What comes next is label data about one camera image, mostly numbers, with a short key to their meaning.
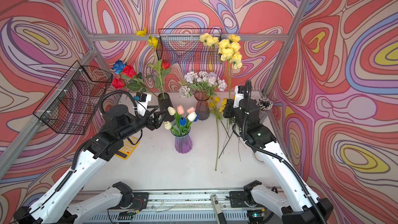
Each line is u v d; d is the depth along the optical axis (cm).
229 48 63
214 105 109
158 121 59
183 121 67
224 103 104
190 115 69
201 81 85
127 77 69
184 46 93
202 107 94
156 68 85
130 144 56
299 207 37
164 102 91
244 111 48
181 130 73
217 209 68
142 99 53
